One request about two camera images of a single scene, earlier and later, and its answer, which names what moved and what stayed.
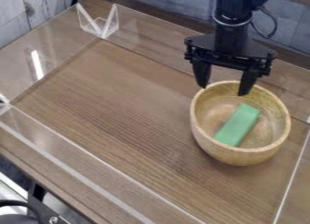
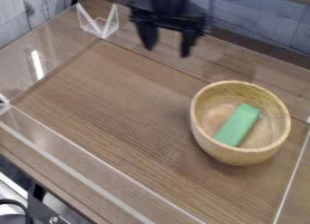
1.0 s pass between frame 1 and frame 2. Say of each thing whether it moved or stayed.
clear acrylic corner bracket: stayed
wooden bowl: stayed
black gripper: moved
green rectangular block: stayed
